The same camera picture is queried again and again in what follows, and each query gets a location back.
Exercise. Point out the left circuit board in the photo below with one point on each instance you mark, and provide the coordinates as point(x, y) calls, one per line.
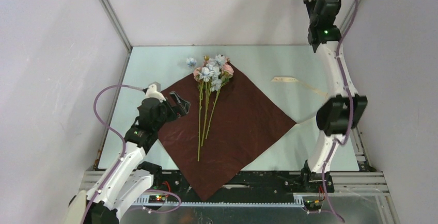
point(157, 199)

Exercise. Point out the red wrapping paper sheet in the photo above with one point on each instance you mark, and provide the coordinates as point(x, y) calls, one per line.
point(244, 125)

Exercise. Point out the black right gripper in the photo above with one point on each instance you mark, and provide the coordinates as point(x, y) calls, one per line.
point(309, 4)

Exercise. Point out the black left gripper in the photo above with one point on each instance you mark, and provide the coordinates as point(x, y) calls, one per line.
point(181, 108)

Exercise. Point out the pink rose stem with blue bud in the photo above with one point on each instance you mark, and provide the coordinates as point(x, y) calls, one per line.
point(192, 64)

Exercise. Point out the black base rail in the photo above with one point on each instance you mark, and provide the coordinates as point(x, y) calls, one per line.
point(250, 187)

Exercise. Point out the right circuit board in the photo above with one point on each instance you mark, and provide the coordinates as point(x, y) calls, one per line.
point(312, 206)

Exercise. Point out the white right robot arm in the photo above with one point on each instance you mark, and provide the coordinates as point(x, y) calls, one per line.
point(344, 107)

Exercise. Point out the circuit board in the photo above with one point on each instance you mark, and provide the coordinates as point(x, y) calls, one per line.
point(157, 199)
point(312, 206)

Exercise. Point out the blue flower stem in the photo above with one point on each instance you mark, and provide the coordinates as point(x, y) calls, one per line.
point(210, 75)

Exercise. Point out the cream ribbon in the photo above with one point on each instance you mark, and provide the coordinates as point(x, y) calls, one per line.
point(282, 79)

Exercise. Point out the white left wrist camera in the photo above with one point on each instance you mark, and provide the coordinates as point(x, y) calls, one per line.
point(153, 91)

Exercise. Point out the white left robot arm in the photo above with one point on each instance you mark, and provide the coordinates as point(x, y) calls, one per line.
point(130, 175)

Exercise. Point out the peach rose stem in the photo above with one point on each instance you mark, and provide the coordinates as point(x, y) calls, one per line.
point(221, 76)

